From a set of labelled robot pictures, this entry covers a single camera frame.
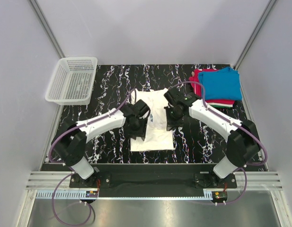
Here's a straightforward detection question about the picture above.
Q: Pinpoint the white printed t shirt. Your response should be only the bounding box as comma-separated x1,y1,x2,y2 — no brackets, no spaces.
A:
130,88,174,152

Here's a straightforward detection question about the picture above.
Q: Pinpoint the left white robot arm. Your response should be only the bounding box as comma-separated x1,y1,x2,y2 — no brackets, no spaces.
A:
50,100,150,180

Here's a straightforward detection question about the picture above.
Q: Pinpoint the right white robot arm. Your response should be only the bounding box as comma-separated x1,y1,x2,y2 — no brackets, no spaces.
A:
164,87,262,179

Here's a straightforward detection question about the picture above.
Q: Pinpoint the red folded t shirt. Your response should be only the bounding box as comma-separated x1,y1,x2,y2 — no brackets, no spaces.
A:
189,69,235,105

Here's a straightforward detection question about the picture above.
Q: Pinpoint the black marble pattern mat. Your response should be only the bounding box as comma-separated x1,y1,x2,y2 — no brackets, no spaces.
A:
54,64,226,164

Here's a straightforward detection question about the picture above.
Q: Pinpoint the green folded t shirt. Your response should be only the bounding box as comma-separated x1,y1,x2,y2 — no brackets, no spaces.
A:
209,103,233,108

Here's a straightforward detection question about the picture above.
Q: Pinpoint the blue folded t shirt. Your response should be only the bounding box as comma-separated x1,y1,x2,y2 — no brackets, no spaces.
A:
198,67,242,101

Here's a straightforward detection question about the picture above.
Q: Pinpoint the white plastic basket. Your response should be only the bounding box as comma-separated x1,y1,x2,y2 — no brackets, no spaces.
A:
45,57,98,105

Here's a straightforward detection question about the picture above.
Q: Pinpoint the left small circuit board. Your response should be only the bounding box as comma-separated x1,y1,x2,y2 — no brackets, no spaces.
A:
86,191,98,198

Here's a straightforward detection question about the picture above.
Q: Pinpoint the small circuit board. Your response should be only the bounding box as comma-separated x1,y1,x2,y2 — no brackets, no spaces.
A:
213,192,228,199
86,191,98,198

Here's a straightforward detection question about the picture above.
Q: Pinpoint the right small circuit board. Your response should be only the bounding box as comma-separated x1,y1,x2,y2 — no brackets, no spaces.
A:
213,192,228,199

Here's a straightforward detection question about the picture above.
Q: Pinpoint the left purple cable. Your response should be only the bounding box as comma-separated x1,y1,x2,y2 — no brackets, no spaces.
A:
48,89,139,227

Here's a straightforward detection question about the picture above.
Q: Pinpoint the purple cable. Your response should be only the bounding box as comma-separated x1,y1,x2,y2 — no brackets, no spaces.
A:
169,81,267,205
48,89,139,227

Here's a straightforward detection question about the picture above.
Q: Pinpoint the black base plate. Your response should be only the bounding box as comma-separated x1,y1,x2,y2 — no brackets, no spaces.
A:
70,164,237,189

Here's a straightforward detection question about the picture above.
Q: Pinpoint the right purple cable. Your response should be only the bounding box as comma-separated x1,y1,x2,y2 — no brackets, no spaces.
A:
169,81,267,205

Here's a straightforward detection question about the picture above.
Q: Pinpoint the aluminium rail profile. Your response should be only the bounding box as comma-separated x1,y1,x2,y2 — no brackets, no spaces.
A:
26,171,283,191

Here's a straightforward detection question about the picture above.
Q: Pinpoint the white slotted cable duct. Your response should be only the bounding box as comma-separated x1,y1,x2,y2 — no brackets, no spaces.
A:
36,190,213,201

